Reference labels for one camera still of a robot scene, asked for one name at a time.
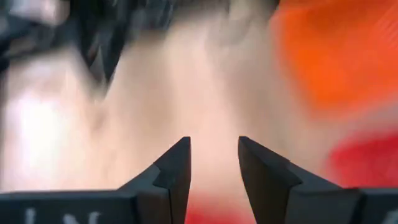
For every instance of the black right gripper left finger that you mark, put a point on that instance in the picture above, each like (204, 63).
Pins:
(169, 186)

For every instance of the orange plastic basket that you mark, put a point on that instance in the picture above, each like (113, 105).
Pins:
(335, 56)

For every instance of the red plastic basket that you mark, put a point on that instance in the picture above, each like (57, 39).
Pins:
(367, 161)

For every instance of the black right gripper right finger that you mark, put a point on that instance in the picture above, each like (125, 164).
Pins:
(273, 193)

